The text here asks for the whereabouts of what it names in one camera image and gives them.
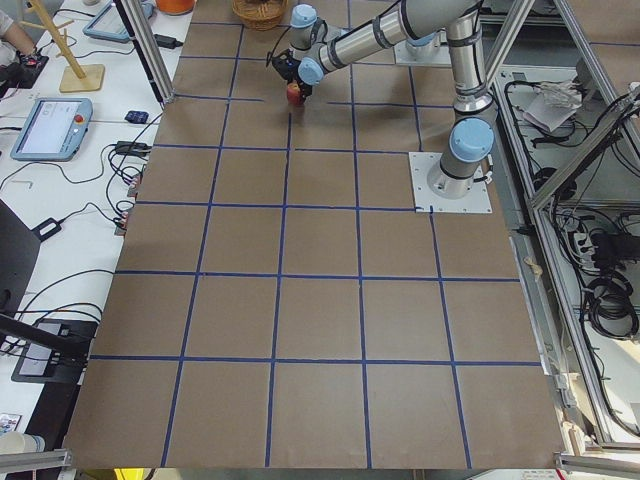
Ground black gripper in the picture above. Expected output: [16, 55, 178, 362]
[266, 49, 313, 100]

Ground red yellow apple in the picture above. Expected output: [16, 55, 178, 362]
[286, 82, 306, 106]

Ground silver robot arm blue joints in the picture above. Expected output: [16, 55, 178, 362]
[269, 1, 495, 200]

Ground wicker basket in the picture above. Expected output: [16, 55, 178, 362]
[231, 0, 288, 31]

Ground person hand at edge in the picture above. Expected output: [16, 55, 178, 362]
[0, 10, 36, 55]

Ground black power adapter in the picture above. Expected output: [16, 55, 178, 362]
[154, 34, 184, 50]

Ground orange round object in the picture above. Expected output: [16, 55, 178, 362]
[155, 0, 196, 16]

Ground small blue device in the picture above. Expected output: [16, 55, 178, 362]
[124, 110, 149, 124]

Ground wooden mug tree stand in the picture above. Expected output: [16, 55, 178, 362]
[23, 0, 105, 94]

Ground crumpled white paper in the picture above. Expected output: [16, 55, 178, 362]
[523, 80, 583, 133]

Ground blue teach pendant tablet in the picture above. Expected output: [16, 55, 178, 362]
[10, 98, 93, 162]

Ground black monitor stand base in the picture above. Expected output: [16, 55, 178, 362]
[6, 319, 98, 385]

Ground yellow object bottom edge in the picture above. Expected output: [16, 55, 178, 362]
[114, 468, 148, 480]

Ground white paper cup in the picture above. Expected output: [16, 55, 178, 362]
[0, 431, 45, 455]

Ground aluminium frame post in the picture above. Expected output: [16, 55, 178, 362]
[114, 0, 175, 105]

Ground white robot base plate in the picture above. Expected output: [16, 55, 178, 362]
[408, 152, 492, 214]

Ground coiled black cables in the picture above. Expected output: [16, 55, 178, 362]
[579, 272, 639, 341]

